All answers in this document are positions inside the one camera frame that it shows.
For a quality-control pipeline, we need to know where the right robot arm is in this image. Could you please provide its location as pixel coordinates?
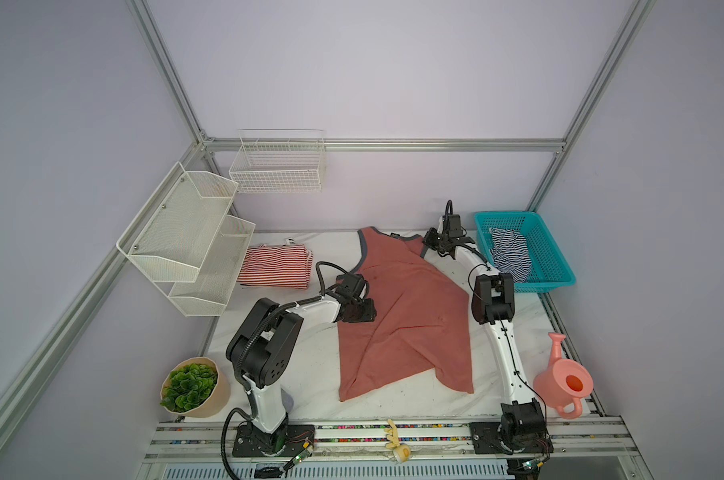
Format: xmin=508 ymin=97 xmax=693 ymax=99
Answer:
xmin=424 ymin=200 xmax=549 ymax=455

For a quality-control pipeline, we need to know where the red tank top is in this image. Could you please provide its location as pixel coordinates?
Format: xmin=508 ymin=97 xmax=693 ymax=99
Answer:
xmin=338 ymin=227 xmax=475 ymax=401

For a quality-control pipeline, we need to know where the white mesh lower shelf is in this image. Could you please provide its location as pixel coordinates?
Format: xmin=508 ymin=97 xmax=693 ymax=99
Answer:
xmin=169 ymin=215 xmax=255 ymax=317

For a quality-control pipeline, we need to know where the aluminium front rail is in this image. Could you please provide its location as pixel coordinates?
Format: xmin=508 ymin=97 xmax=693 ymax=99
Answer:
xmin=143 ymin=416 xmax=640 ymax=464

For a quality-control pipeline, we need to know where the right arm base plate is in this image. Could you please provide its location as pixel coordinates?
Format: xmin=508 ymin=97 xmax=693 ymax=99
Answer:
xmin=469 ymin=421 xmax=554 ymax=455

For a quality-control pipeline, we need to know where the white wire wall basket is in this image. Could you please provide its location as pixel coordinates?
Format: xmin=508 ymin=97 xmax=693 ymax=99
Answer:
xmin=229 ymin=129 xmax=326 ymax=194

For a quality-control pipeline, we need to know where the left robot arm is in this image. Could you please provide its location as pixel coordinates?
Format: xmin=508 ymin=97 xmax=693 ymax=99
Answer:
xmin=226 ymin=261 xmax=376 ymax=434

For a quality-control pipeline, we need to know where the navy white striped top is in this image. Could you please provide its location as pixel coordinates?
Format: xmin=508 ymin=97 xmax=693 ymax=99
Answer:
xmin=490 ymin=228 xmax=533 ymax=283

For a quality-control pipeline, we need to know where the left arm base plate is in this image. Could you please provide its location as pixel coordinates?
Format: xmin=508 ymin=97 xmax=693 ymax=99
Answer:
xmin=231 ymin=423 xmax=316 ymax=458

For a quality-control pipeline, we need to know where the pink watering can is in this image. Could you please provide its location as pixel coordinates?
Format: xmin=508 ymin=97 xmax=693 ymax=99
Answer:
xmin=533 ymin=332 xmax=594 ymax=420

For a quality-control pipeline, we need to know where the red white striped folded top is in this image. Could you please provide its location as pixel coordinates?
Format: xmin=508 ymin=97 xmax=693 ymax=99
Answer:
xmin=238 ymin=244 xmax=313 ymax=290

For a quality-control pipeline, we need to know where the potted green plant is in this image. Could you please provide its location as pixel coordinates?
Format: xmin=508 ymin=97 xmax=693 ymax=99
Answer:
xmin=159 ymin=357 xmax=231 ymax=418

